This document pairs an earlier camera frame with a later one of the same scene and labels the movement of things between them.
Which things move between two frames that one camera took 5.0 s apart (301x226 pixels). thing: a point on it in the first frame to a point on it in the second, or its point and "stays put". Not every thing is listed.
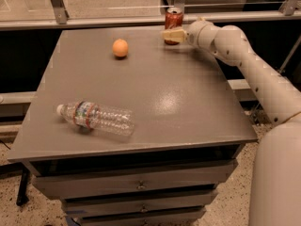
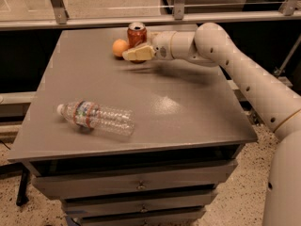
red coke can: [173, 21] to [136, 37]
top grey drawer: [66, 185] stays put
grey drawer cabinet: [128, 130] stays put
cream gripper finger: [179, 36] to [142, 53]
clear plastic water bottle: [90, 115] stays put
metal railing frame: [290, 10] stays put
